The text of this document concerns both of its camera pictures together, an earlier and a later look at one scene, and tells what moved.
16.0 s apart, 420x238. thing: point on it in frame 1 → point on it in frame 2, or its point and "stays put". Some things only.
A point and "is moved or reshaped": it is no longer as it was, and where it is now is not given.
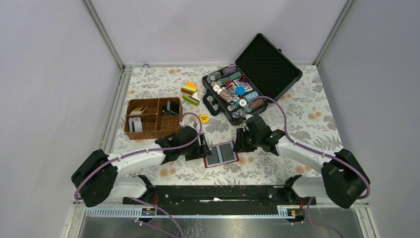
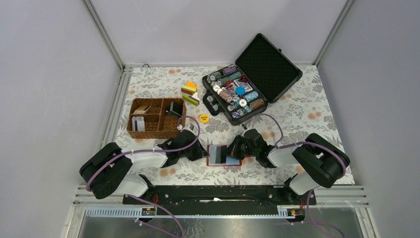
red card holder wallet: x=222 y=153 stays put
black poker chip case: x=261 y=74 stays put
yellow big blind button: x=204 y=118 stays put
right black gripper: x=240 y=146 → x=233 y=148
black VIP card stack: x=172 y=108 is moved or reshaped
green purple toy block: x=193 y=99 stays put
